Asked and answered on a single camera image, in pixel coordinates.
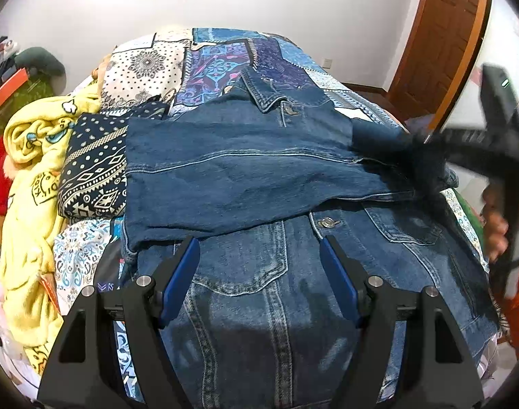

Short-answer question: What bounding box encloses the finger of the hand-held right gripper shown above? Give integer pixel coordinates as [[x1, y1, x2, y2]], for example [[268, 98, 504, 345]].
[[409, 128, 499, 163]]

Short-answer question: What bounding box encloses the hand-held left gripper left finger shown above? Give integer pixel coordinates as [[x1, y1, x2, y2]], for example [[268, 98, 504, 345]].
[[37, 236, 201, 409]]

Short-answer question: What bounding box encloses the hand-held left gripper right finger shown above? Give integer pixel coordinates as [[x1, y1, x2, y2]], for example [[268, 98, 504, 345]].
[[320, 235, 484, 409]]

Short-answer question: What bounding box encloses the blue denim jacket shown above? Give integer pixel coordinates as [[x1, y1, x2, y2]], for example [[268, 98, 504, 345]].
[[121, 66, 499, 409]]

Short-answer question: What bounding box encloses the person's right hand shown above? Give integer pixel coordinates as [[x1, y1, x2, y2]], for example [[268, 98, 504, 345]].
[[481, 183, 509, 265]]

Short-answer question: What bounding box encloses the brown wooden door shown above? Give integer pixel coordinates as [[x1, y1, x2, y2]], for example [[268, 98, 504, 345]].
[[387, 0, 492, 120]]

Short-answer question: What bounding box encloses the navy white patterned cloth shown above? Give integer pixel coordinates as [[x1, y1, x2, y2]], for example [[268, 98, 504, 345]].
[[57, 102, 168, 218]]

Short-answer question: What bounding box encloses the yellow cartoon print blanket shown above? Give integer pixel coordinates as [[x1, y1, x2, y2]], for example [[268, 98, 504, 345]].
[[0, 87, 102, 376]]

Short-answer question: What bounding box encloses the blue patchwork bedspread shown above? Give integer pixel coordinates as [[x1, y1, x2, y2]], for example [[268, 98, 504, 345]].
[[53, 28, 499, 409]]

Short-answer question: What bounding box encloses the orange box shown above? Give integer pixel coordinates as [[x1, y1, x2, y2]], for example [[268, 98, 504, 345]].
[[0, 68, 28, 107]]

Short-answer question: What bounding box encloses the grey green pillow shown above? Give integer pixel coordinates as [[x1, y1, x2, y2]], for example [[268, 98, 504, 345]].
[[16, 47, 66, 77]]

